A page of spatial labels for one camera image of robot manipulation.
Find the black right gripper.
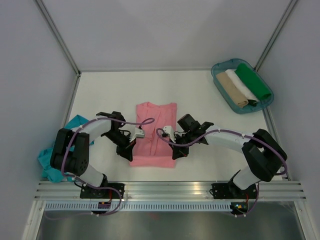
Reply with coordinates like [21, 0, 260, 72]
[168, 131, 195, 159]

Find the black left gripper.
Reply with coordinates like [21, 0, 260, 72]
[102, 130, 136, 162]

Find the pink t shirt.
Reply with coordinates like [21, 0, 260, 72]
[129, 102, 178, 168]

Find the teal t shirt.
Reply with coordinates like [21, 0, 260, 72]
[37, 114, 89, 183]

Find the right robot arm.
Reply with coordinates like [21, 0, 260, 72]
[165, 114, 288, 199]

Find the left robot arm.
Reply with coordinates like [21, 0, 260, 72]
[50, 111, 137, 200]

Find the rolled beige t shirt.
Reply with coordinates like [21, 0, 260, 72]
[216, 72, 249, 108]

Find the rolled white t shirt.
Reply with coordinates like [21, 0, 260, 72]
[225, 69, 259, 102]

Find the blue plastic bin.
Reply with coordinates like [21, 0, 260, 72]
[211, 58, 274, 115]

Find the rolled green t shirt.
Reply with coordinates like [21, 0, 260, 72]
[235, 63, 272, 101]

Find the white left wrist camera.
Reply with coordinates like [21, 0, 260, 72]
[129, 127, 145, 142]

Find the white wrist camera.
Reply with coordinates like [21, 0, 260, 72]
[162, 125, 176, 143]
[129, 127, 145, 142]

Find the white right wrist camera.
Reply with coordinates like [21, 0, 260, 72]
[162, 125, 176, 143]

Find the white slotted cable duct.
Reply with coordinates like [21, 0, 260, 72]
[45, 201, 232, 212]

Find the aluminium mounting rail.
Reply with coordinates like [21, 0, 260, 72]
[34, 180, 307, 202]

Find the left aluminium frame post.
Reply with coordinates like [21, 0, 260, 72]
[34, 0, 81, 77]

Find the aluminium frame post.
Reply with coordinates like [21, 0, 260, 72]
[34, 0, 81, 77]
[254, 0, 300, 71]

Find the right aluminium frame post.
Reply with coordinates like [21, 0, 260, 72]
[254, 0, 300, 71]

